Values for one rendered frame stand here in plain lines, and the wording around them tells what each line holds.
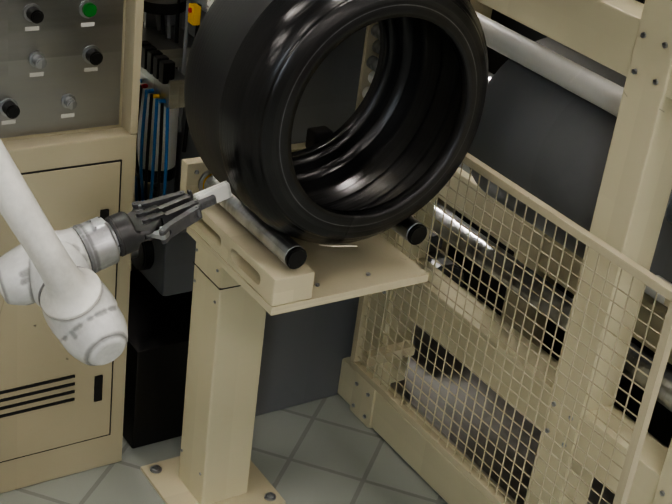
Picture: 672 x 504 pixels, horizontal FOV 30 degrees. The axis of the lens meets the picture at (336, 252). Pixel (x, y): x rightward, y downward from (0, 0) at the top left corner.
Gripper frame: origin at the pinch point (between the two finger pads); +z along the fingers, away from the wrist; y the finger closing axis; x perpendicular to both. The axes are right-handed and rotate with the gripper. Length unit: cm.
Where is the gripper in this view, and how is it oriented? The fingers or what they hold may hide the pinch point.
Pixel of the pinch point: (212, 195)
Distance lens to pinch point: 230.0
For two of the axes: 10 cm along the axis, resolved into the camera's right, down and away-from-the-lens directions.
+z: 8.4, -3.9, 3.8
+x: 1.1, 8.0, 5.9
